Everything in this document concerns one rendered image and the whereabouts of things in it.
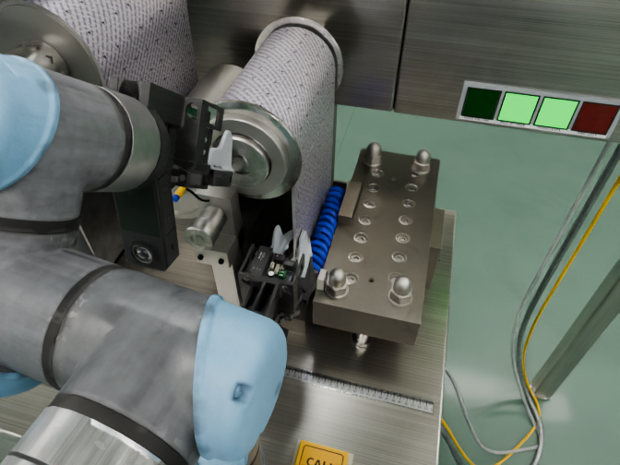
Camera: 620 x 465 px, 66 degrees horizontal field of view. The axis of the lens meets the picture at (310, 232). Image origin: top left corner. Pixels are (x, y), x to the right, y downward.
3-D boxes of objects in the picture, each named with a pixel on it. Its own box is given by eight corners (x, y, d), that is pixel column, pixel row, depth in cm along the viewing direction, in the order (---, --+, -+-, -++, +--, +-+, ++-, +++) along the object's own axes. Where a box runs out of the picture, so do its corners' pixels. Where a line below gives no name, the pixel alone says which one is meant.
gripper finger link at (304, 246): (322, 211, 68) (304, 258, 62) (321, 240, 72) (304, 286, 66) (301, 207, 68) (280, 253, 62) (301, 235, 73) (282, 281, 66)
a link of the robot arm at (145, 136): (126, 200, 33) (25, 181, 34) (160, 198, 38) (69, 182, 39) (139, 90, 32) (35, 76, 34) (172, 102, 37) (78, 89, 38)
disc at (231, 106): (202, 191, 67) (176, 95, 56) (204, 189, 67) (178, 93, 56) (304, 206, 63) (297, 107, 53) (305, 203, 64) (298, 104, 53)
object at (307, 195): (294, 275, 75) (291, 184, 62) (327, 183, 91) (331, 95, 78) (297, 275, 75) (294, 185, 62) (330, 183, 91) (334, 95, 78)
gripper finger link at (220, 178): (244, 173, 53) (208, 170, 44) (243, 187, 53) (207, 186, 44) (206, 166, 54) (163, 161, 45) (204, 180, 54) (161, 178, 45)
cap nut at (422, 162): (410, 172, 92) (413, 153, 89) (412, 161, 95) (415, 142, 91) (429, 175, 91) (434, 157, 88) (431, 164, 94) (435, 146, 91)
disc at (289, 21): (260, 101, 83) (248, 15, 73) (261, 101, 84) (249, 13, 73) (342, 110, 80) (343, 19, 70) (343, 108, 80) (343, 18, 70)
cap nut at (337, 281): (322, 296, 72) (322, 278, 68) (327, 278, 74) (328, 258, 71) (346, 301, 71) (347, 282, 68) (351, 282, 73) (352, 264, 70)
